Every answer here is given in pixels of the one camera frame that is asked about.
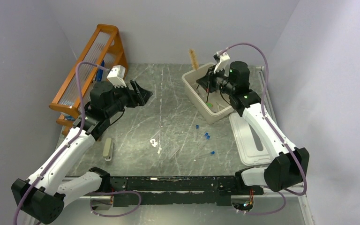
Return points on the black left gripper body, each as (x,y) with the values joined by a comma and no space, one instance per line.
(132,100)

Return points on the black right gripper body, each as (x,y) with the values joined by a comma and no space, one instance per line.
(217,81)

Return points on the orange test tube brush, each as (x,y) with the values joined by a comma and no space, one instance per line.
(194,60)

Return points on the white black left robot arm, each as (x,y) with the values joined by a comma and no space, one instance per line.
(43,195)

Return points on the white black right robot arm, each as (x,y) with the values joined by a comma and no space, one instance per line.
(289,163)

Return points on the beige plastic bin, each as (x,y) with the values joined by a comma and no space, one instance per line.
(221,107)

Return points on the beige stapler-like case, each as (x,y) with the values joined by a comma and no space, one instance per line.
(108,149)

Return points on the blue capped clear tube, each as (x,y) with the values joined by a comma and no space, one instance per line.
(204,155)

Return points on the white plastic bin lid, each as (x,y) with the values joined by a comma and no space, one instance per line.
(252,139)

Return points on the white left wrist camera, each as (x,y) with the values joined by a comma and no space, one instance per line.
(116,76)

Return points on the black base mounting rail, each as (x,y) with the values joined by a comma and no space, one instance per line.
(133,190)

